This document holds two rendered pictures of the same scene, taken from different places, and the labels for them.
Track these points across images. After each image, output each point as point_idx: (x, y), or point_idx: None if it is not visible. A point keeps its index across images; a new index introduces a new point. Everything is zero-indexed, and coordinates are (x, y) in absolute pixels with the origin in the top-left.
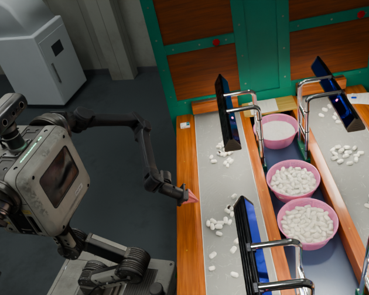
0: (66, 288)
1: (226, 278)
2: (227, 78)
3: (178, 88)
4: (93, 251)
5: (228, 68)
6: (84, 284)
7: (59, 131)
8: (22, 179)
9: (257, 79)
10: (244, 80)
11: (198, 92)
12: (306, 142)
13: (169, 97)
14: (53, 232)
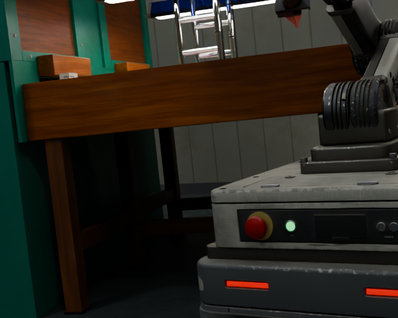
0: (347, 178)
1: None
2: (64, 29)
3: (18, 23)
4: (359, 5)
5: (63, 12)
6: (381, 105)
7: None
8: None
9: (87, 45)
10: (79, 39)
11: (39, 42)
12: (235, 53)
13: (12, 36)
14: None
